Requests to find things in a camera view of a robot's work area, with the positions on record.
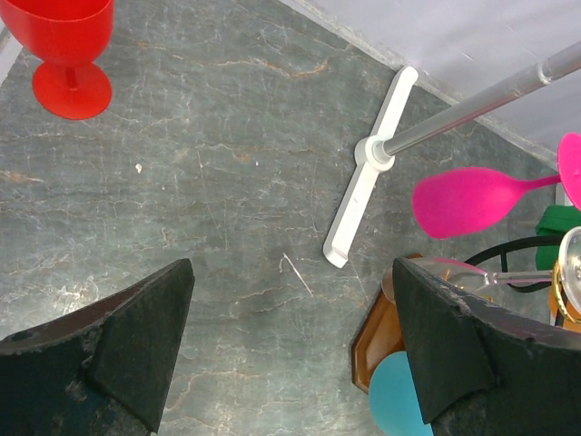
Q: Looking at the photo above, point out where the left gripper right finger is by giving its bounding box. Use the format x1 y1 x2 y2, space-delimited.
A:
392 258 580 435

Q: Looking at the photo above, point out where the silver clothes rail stand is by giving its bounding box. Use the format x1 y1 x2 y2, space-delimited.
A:
322 43 580 268

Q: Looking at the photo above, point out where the green cloth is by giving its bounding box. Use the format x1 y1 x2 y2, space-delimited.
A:
535 204 580 271

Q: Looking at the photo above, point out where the gold wire glass rack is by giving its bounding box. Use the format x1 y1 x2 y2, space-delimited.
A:
351 236 563 392

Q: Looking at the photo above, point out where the blue wine glass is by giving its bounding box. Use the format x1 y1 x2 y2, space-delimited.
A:
369 352 433 436

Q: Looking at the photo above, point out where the pink wine glass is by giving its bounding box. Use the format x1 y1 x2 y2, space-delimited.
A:
411 133 580 239

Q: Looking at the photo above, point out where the red wine glass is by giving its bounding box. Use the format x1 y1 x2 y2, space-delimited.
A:
1 0 115 121

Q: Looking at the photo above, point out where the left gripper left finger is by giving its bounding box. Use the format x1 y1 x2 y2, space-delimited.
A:
1 259 195 435

